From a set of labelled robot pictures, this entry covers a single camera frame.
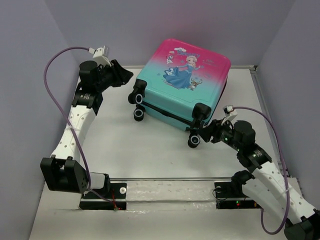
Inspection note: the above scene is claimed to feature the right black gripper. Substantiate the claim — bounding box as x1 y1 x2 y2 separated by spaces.
195 116 243 152

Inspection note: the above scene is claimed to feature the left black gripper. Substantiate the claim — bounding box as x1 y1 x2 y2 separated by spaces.
95 59 135 92

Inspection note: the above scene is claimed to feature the pink and teal suitcase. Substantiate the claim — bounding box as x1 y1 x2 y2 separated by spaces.
128 38 231 148

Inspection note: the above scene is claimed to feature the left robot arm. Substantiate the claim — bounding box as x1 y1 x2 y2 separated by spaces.
40 59 133 198

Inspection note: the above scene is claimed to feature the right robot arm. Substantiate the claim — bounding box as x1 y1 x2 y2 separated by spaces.
198 120 320 240

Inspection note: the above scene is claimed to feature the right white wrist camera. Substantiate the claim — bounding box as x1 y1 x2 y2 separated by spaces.
221 105 238 125

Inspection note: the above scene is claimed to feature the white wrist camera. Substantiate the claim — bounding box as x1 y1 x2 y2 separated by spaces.
221 105 238 125
92 46 111 67

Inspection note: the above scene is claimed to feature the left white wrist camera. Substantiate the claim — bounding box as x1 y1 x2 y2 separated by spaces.
92 46 111 67

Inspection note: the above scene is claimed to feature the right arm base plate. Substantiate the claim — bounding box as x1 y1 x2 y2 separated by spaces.
212 170 261 210

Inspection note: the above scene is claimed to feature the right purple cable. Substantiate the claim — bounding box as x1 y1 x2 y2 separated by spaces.
232 106 291 236

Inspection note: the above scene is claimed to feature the purple cable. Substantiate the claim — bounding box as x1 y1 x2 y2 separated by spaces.
232 106 291 236
43 46 118 210

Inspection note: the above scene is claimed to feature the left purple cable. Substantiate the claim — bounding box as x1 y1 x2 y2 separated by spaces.
43 46 118 210

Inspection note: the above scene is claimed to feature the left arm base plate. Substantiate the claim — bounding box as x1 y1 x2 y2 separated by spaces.
78 181 127 211

